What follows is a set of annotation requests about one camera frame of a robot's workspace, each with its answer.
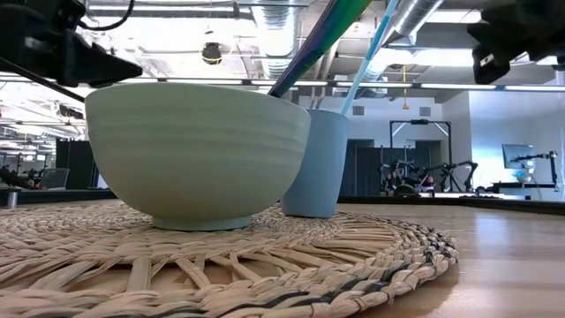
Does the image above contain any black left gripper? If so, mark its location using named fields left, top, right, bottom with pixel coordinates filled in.
left=0, top=0, right=144, bottom=88

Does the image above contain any blue and white straw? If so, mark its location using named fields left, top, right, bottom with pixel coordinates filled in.
left=338, top=0, right=401, bottom=117

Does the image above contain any purple green utensil handle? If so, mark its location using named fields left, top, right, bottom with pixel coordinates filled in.
left=267, top=0, right=373, bottom=99

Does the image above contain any blue plastic cup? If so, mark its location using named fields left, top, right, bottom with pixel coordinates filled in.
left=280, top=108, right=352, bottom=220

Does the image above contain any thin black rod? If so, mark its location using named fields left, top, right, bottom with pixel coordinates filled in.
left=0, top=57, right=87, bottom=104

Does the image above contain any black cabinet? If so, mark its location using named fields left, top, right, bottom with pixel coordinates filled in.
left=54, top=138, right=101, bottom=192

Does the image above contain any black hanging ceiling lamp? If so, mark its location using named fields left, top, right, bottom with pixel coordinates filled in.
left=201, top=41, right=223, bottom=66

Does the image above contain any grey background chair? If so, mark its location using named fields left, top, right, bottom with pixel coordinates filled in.
left=39, top=167, right=71, bottom=192

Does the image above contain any background computer monitor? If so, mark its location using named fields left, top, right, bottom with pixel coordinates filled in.
left=501, top=143, right=537, bottom=171

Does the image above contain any pale green ceramic bowl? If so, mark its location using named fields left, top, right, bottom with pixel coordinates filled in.
left=84, top=82, right=313, bottom=232

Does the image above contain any background robot arms pair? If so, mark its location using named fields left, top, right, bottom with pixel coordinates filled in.
left=379, top=159, right=480, bottom=196

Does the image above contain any person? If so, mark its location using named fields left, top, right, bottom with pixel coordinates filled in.
left=414, top=172, right=436, bottom=194

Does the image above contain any round woven straw placemat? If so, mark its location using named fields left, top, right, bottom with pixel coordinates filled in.
left=0, top=201, right=461, bottom=318

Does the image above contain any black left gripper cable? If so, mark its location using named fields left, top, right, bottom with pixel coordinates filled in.
left=76, top=0, right=136, bottom=33

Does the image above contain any black gantry frame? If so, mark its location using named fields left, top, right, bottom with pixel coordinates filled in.
left=388, top=118, right=453, bottom=192

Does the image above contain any yellow hanging cord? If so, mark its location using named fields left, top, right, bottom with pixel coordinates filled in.
left=400, top=64, right=411, bottom=111

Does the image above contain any black aluminium table frame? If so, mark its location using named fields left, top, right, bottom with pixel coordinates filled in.
left=0, top=187, right=565, bottom=217

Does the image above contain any ribbed silver ceiling duct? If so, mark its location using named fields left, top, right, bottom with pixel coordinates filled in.
left=250, top=0, right=306, bottom=81

